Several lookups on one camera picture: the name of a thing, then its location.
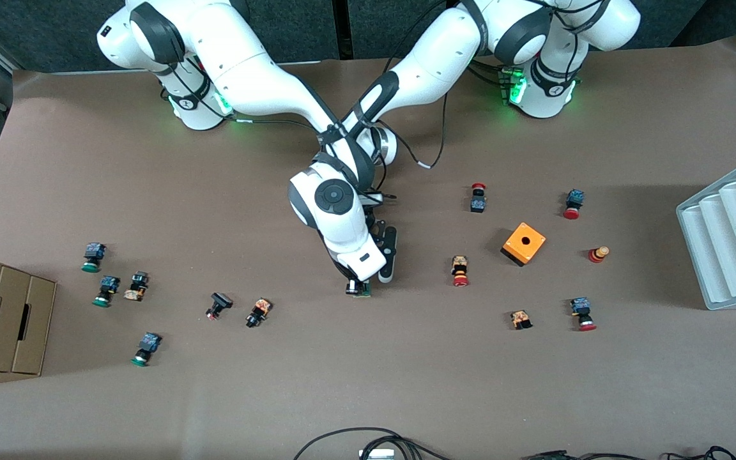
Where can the white ridged plastic tray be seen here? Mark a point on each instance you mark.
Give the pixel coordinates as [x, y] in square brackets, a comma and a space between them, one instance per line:
[732, 236]

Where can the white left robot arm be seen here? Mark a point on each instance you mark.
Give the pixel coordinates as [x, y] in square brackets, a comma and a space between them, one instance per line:
[432, 64]

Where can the red yellow button head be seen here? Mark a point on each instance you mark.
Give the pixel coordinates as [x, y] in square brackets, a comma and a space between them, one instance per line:
[597, 255]

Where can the green pushbutton blue contact block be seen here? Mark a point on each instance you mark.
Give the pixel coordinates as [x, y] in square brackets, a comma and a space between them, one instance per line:
[94, 250]
[109, 284]
[149, 343]

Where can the black pushbutton orange contact block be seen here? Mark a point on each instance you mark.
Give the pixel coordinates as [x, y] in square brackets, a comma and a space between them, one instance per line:
[138, 281]
[259, 310]

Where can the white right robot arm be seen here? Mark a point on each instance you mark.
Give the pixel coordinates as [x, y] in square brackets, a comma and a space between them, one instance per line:
[246, 70]

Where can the brown cardboard box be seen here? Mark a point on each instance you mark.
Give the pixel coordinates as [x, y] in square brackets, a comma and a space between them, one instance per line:
[4, 319]

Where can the green load switch white lever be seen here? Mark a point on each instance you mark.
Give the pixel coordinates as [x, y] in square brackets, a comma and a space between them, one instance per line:
[364, 291]

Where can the red pushbutton orange contact block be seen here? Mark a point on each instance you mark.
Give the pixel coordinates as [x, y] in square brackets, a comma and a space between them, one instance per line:
[460, 265]

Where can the brown paper table cover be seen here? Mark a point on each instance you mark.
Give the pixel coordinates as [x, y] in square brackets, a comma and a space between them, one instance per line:
[368, 370]

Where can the black red pushbutton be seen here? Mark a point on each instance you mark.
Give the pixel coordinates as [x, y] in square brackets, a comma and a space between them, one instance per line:
[220, 300]

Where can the red pushbutton blue contact block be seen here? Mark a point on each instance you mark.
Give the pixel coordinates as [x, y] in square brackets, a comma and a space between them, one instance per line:
[580, 306]
[478, 204]
[574, 199]

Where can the orange button enclosure box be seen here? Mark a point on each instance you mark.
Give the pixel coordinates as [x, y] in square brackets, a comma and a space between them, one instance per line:
[524, 243]

